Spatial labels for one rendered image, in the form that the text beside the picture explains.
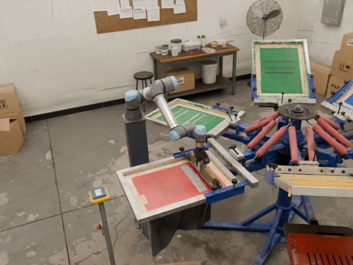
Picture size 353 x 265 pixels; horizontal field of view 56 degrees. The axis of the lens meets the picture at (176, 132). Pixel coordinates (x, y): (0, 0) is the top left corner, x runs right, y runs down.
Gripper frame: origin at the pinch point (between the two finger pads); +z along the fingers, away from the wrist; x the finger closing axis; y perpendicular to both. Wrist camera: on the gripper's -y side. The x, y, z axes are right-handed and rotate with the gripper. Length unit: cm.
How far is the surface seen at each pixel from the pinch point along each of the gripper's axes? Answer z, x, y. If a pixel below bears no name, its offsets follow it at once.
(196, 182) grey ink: 4.7, 8.5, -7.3
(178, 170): 5.3, 13.5, 13.9
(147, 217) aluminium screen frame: 2, 53, -29
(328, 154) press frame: -1, -97, -26
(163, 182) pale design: 5.3, 30.4, 4.2
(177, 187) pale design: 5.4, 23.2, -6.2
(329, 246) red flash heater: -9, -22, -102
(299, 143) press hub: -5, -84, -8
